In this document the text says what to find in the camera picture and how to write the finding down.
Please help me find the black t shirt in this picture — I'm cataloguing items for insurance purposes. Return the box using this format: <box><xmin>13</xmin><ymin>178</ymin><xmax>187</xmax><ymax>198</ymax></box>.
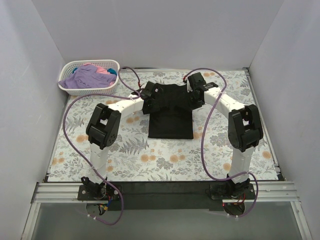
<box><xmin>144</xmin><ymin>83</ymin><xmax>194</xmax><ymax>140</ymax></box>

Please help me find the blue garment in basket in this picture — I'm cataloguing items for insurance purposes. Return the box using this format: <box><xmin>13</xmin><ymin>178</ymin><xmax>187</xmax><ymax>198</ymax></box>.
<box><xmin>107</xmin><ymin>68</ymin><xmax>118</xmax><ymax>76</ymax></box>

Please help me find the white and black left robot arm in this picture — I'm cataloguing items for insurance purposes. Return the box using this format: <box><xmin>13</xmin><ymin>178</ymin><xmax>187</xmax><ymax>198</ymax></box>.
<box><xmin>81</xmin><ymin>81</ymin><xmax>163</xmax><ymax>200</ymax></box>

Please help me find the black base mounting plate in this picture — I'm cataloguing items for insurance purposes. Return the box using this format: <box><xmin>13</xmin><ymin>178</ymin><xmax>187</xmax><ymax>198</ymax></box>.
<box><xmin>77</xmin><ymin>181</ymin><xmax>256</xmax><ymax>211</ymax></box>

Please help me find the pink garment in basket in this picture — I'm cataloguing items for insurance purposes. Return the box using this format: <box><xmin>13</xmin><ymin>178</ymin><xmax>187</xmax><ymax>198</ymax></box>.
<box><xmin>84</xmin><ymin>63</ymin><xmax>110</xmax><ymax>75</ymax></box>

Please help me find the aluminium frame rail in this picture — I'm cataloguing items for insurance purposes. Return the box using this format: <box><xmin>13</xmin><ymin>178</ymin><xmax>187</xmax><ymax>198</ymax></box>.
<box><xmin>31</xmin><ymin>181</ymin><xmax>300</xmax><ymax>204</ymax></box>

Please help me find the floral patterned table mat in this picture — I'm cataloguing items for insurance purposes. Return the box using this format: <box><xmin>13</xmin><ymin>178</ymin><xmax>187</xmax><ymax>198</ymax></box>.
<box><xmin>47</xmin><ymin>70</ymin><xmax>279</xmax><ymax>183</ymax></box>

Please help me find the white plastic laundry basket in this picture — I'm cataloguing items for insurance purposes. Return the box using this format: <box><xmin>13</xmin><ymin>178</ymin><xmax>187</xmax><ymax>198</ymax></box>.
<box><xmin>58</xmin><ymin>59</ymin><xmax>120</xmax><ymax>96</ymax></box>

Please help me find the purple t shirt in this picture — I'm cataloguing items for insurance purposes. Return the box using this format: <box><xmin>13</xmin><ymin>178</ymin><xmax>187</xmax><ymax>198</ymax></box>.
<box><xmin>59</xmin><ymin>64</ymin><xmax>117</xmax><ymax>89</ymax></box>

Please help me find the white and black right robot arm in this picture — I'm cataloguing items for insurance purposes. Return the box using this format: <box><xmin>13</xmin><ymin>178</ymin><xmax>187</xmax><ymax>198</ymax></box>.
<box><xmin>183</xmin><ymin>69</ymin><xmax>264</xmax><ymax>199</ymax></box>

